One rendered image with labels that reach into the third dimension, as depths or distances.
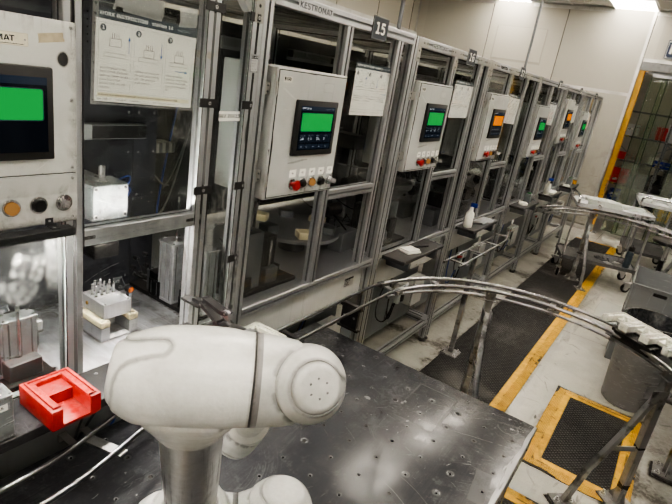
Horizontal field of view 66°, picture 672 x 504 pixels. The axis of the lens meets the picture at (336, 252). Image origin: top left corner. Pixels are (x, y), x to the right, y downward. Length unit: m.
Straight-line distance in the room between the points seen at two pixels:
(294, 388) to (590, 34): 8.95
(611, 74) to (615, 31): 0.61
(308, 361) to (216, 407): 0.13
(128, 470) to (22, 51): 1.10
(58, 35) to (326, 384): 0.99
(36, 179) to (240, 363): 0.82
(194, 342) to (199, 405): 0.08
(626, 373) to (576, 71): 6.21
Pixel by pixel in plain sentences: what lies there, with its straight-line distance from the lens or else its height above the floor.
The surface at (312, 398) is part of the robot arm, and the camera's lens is 0.68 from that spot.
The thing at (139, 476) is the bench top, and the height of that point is 0.68.
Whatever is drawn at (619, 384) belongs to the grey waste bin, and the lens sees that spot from 4.03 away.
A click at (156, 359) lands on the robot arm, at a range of 0.71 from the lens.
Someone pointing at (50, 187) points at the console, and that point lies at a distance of 1.40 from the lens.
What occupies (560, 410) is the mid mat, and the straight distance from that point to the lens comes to 3.76.
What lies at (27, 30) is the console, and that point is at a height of 1.80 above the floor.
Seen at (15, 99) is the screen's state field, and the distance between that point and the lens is 1.31.
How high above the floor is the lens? 1.83
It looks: 19 degrees down
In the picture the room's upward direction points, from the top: 10 degrees clockwise
